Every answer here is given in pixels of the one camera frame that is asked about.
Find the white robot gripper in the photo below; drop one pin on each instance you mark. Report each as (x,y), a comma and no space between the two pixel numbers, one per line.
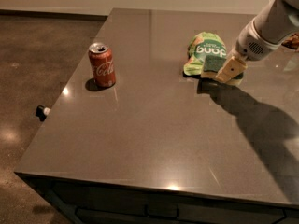
(250,48)

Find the green and yellow sponge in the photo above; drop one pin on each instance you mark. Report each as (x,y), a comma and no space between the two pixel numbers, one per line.
(211,67)

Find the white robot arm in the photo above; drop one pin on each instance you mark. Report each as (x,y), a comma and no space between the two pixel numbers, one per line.
(285,15)

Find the green rice chip bag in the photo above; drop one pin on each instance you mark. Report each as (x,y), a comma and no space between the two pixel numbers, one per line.
(203,45)

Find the brown snack bag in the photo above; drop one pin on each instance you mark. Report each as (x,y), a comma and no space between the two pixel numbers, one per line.
(292,42)

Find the red coca-cola can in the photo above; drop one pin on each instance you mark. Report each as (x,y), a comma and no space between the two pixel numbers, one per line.
(101,60)

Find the black and white knob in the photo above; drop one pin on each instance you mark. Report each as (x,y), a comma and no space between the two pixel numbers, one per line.
(42,112)

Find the dark drawer handle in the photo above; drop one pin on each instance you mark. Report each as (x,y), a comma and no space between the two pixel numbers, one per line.
(162,211)

